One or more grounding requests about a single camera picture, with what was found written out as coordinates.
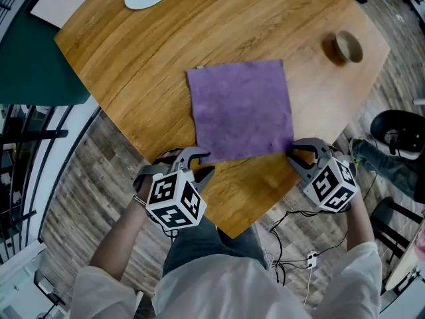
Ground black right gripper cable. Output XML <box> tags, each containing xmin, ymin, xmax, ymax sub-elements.
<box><xmin>268</xmin><ymin>207</ymin><xmax>349</xmax><ymax>284</ymax></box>

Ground pink cloth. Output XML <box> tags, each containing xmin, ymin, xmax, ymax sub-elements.
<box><xmin>413</xmin><ymin>227</ymin><xmax>425</xmax><ymax>257</ymax></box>

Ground person's grey jeans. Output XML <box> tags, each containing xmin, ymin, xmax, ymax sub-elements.
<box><xmin>162</xmin><ymin>211</ymin><xmax>270</xmax><ymax>275</ymax></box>

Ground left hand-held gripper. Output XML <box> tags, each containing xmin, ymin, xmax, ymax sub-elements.
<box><xmin>145</xmin><ymin>147</ymin><xmax>216</xmax><ymax>229</ymax></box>

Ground person's left forearm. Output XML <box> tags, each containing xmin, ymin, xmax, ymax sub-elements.
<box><xmin>89</xmin><ymin>196</ymin><xmax>157</xmax><ymax>280</ymax></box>

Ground person's left hand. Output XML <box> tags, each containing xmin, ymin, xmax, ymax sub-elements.
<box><xmin>132</xmin><ymin>148</ymin><xmax>182</xmax><ymax>195</ymax></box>

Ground green partition panel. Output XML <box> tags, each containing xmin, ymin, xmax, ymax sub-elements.
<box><xmin>0</xmin><ymin>8</ymin><xmax>90</xmax><ymax>108</ymax></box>

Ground round white table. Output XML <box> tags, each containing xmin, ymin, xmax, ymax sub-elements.
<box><xmin>370</xmin><ymin>196</ymin><xmax>425</xmax><ymax>292</ymax></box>

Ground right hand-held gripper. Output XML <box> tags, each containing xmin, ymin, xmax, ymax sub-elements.
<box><xmin>286</xmin><ymin>138</ymin><xmax>359</xmax><ymax>214</ymax></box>

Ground person's right forearm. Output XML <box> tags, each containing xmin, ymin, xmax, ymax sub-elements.
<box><xmin>345</xmin><ymin>194</ymin><xmax>375</xmax><ymax>249</ymax></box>

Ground person's white shirt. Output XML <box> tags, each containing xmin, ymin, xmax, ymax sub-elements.
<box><xmin>68</xmin><ymin>239</ymin><xmax>383</xmax><ymax>319</ymax></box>

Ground black hard backpack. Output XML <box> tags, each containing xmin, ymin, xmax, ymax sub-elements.
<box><xmin>369</xmin><ymin>109</ymin><xmax>425</xmax><ymax>161</ymax></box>

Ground white floor cable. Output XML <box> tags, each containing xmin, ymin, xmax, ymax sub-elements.
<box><xmin>303</xmin><ymin>267</ymin><xmax>315</xmax><ymax>307</ymax></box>

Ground brown bowl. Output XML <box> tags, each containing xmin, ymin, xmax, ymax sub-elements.
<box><xmin>321</xmin><ymin>30</ymin><xmax>364</xmax><ymax>66</ymax></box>

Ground purple cloth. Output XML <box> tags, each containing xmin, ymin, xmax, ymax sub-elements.
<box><xmin>185</xmin><ymin>59</ymin><xmax>295</xmax><ymax>165</ymax></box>

